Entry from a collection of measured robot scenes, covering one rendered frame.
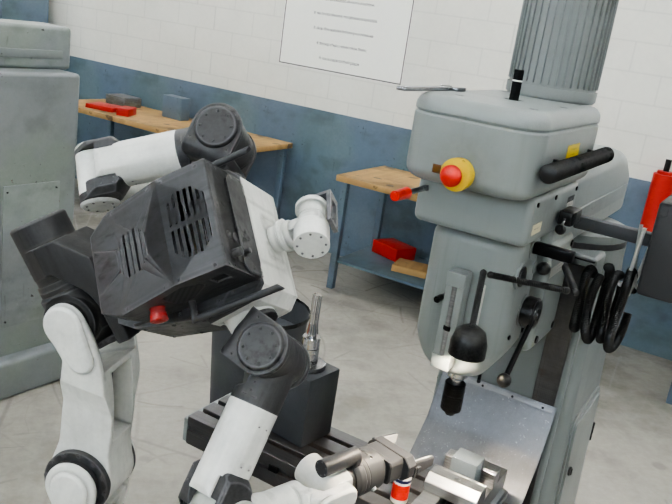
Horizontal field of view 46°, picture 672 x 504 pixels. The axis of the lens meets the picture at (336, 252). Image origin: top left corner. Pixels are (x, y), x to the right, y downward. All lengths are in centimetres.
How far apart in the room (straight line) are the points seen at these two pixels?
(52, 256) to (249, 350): 46
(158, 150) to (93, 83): 700
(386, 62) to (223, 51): 166
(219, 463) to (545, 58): 106
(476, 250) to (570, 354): 58
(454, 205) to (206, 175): 50
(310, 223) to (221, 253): 20
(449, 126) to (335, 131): 528
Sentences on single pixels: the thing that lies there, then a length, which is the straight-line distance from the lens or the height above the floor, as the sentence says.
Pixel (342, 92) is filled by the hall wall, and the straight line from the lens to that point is 667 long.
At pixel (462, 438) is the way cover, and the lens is 217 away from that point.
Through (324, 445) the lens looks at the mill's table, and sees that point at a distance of 205.
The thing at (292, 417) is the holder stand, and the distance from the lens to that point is 201.
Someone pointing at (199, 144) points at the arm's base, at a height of 174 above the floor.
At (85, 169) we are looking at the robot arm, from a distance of 163.
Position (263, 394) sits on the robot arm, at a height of 138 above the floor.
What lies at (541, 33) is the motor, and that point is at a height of 202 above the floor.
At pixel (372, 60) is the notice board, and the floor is 168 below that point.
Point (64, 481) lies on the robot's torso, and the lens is 173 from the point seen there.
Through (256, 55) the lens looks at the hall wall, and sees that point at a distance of 716.
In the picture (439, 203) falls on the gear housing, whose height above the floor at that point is 168.
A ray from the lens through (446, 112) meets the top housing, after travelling 144.
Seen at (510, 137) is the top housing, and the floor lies 184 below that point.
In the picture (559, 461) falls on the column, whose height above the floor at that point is 96.
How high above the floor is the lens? 201
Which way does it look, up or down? 17 degrees down
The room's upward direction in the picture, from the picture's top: 8 degrees clockwise
